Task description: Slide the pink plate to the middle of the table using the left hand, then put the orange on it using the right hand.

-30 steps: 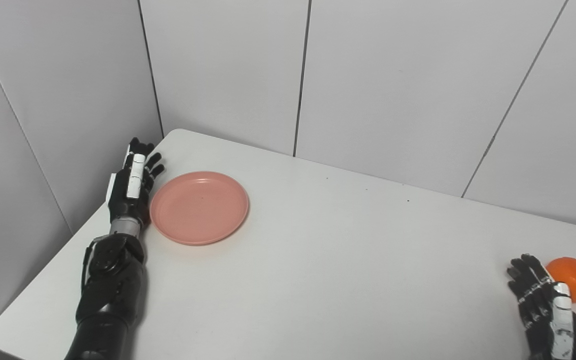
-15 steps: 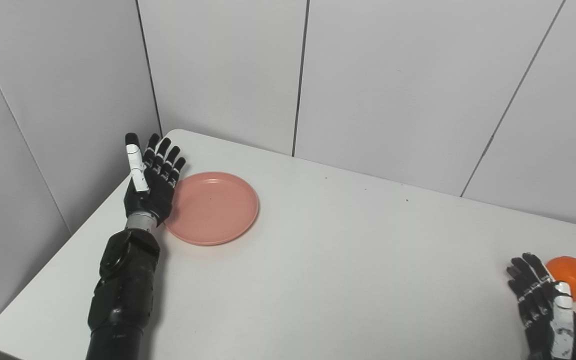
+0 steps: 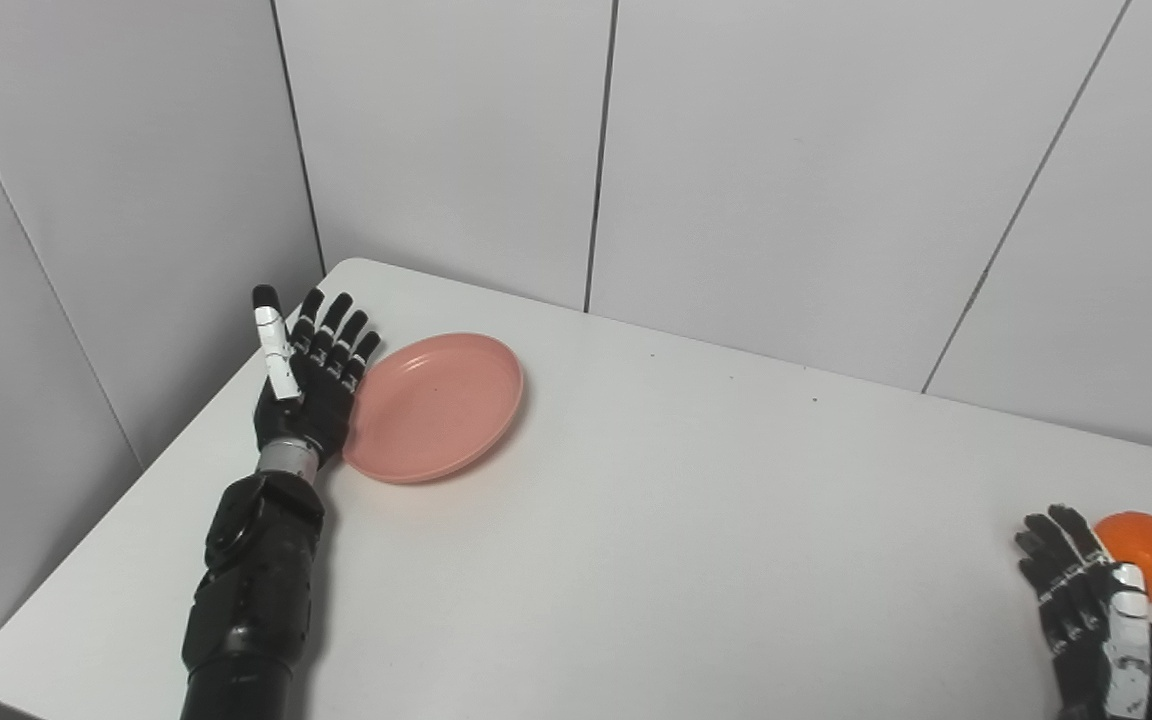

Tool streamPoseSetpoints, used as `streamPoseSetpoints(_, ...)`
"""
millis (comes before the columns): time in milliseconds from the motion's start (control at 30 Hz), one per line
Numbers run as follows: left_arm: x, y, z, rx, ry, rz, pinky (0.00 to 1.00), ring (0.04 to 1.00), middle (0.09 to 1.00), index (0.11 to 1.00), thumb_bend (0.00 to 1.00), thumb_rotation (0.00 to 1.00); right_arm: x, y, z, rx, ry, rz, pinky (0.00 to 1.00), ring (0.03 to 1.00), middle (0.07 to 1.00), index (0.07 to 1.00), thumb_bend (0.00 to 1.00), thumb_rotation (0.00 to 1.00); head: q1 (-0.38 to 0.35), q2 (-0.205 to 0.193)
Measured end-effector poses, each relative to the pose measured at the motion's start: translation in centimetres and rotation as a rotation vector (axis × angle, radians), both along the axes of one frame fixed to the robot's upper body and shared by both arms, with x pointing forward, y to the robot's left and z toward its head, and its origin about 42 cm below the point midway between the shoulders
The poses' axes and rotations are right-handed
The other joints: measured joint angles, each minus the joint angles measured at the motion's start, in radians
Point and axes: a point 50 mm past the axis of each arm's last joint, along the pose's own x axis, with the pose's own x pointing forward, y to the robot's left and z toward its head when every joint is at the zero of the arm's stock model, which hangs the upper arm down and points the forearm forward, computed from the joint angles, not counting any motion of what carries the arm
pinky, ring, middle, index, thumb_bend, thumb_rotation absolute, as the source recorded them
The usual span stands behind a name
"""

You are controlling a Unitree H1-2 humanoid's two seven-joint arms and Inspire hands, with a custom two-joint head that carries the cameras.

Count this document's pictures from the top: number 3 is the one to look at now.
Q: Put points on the pink round plate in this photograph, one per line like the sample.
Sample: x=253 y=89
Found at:
x=441 y=405

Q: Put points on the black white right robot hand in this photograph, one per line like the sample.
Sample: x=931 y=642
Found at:
x=1076 y=640

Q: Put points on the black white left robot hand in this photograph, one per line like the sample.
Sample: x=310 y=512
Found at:
x=321 y=400

